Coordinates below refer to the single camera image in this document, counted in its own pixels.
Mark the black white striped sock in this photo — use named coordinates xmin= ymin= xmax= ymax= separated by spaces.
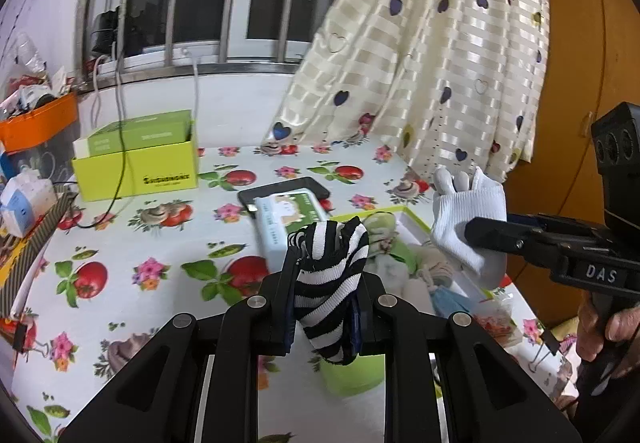
xmin=288 ymin=217 xmax=369 ymax=365

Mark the green floral cloth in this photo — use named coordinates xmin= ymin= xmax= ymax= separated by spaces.
xmin=363 ymin=211 xmax=398 ymax=258

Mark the white glove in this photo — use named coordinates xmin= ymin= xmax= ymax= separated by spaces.
xmin=432 ymin=166 xmax=506 ymax=290

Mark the light green cloth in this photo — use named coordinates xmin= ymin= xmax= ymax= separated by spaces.
xmin=388 ymin=239 xmax=418 ymax=275

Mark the blue face mask stack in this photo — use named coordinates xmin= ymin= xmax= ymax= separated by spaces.
xmin=430 ymin=286 xmax=477 ymax=319

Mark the person's right hand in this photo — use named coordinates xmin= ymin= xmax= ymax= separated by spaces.
xmin=576 ymin=295 xmax=639 ymax=379

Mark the green white box lid tray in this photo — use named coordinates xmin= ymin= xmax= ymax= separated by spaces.
xmin=355 ymin=206 xmax=512 ymax=329

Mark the wet wipes pack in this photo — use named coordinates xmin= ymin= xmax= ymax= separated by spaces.
xmin=254 ymin=189 xmax=329 ymax=273

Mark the small plastic snack bag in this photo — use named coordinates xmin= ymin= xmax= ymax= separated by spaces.
xmin=472 ymin=298 xmax=522 ymax=348

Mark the black smartphone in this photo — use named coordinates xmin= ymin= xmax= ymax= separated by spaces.
xmin=238 ymin=177 xmax=331 ymax=216

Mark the yellow green cardboard box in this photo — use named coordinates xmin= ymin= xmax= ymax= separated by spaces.
xmin=72 ymin=110 xmax=198 ymax=202

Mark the heart pattern curtain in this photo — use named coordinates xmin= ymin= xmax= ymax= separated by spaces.
xmin=265 ymin=0 xmax=550 ymax=182

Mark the black binder clip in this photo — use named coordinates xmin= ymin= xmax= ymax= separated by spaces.
xmin=12 ymin=322 xmax=28 ymax=353

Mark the striped tray box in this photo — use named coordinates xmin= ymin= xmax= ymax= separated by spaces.
xmin=1 ymin=192 xmax=76 ymax=317

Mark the blue white tissue pack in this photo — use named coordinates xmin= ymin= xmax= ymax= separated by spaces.
xmin=1 ymin=169 xmax=58 ymax=238

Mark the orange storage box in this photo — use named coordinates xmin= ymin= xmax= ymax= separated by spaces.
xmin=0 ymin=92 xmax=78 ymax=153

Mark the white charging cable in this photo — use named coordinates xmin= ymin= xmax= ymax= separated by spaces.
xmin=182 ymin=48 xmax=202 ymax=135

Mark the black power cable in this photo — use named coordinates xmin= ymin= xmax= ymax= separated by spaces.
xmin=49 ymin=8 xmax=129 ymax=230

